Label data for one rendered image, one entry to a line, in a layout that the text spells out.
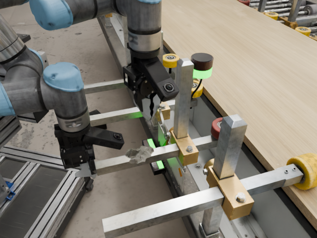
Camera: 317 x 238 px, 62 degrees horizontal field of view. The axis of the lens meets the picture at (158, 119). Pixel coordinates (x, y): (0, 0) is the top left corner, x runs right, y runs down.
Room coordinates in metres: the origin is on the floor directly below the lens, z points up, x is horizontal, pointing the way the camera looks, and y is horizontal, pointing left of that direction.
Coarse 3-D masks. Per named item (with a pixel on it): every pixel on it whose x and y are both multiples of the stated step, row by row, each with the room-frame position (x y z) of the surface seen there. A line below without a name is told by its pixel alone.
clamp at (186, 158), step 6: (174, 138) 0.61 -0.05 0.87; (180, 138) 0.61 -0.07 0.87; (186, 138) 0.61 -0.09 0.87; (180, 144) 0.58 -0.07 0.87; (186, 144) 0.58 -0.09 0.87; (192, 144) 0.58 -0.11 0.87; (180, 150) 0.56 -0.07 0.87; (180, 156) 0.56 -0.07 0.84; (186, 156) 0.54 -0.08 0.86; (192, 156) 0.55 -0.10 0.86; (186, 162) 0.54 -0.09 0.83; (192, 162) 0.55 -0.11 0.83
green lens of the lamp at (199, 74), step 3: (210, 69) 0.63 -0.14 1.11; (195, 72) 0.62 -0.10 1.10; (198, 72) 0.62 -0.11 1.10; (201, 72) 0.62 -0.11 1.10; (204, 72) 0.62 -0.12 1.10; (207, 72) 0.62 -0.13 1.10; (210, 72) 0.63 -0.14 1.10; (195, 75) 0.62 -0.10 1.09; (198, 75) 0.62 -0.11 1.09; (201, 75) 0.62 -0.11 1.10; (204, 75) 0.62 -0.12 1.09; (207, 75) 0.62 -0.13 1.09; (210, 75) 0.63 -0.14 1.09; (201, 78) 0.62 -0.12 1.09; (204, 78) 0.62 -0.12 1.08
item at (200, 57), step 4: (192, 56) 0.65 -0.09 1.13; (196, 56) 0.65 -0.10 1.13; (200, 56) 0.65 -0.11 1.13; (204, 56) 0.65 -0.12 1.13; (208, 56) 0.65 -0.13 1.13; (196, 60) 0.63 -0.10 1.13; (200, 60) 0.62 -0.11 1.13; (204, 60) 0.62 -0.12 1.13; (208, 60) 0.62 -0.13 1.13; (192, 80) 0.62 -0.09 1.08; (200, 80) 0.64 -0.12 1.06; (192, 84) 0.62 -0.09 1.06; (196, 88) 0.64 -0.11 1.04; (192, 96) 0.64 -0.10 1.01
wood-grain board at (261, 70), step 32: (192, 0) 2.04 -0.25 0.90; (224, 0) 2.04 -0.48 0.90; (192, 32) 1.43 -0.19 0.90; (224, 32) 1.43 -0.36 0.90; (256, 32) 1.43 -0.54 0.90; (288, 32) 1.43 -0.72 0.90; (224, 64) 1.05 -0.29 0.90; (256, 64) 1.05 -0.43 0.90; (288, 64) 1.05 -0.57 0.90; (224, 96) 0.80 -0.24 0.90; (256, 96) 0.80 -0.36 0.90; (288, 96) 0.80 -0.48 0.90; (256, 128) 0.62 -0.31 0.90; (288, 128) 0.62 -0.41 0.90; (288, 192) 0.40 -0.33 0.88
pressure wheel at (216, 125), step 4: (216, 120) 0.65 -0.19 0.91; (220, 120) 0.66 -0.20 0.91; (212, 124) 0.64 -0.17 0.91; (216, 124) 0.64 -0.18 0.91; (220, 124) 0.64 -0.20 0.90; (212, 128) 0.63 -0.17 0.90; (216, 128) 0.62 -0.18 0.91; (212, 132) 0.62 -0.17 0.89; (216, 132) 0.61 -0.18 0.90; (216, 136) 0.61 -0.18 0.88
